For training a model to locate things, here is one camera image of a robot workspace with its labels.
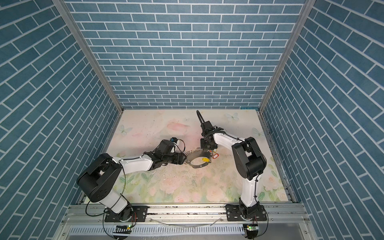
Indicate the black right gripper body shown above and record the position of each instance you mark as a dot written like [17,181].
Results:
[205,144]

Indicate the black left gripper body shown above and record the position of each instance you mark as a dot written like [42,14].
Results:
[174,158]

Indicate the large metal keyring band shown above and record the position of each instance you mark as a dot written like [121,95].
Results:
[194,158]

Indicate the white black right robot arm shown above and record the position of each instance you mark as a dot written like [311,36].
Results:
[250,162]

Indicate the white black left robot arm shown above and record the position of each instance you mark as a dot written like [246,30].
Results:
[98,179]

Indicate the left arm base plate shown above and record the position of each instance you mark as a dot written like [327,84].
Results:
[130,214]

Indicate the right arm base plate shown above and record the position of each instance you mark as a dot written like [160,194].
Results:
[236,213]

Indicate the aluminium front rail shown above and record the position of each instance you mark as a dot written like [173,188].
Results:
[182,213]

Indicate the perforated cable duct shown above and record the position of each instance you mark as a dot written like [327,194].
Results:
[156,230]

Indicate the aluminium right corner post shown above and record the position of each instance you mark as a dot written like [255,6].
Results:
[307,7]

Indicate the aluminium corner post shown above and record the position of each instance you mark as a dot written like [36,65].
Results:
[77,34]
[307,7]

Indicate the aluminium left corner post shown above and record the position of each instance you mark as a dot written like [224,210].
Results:
[77,34]

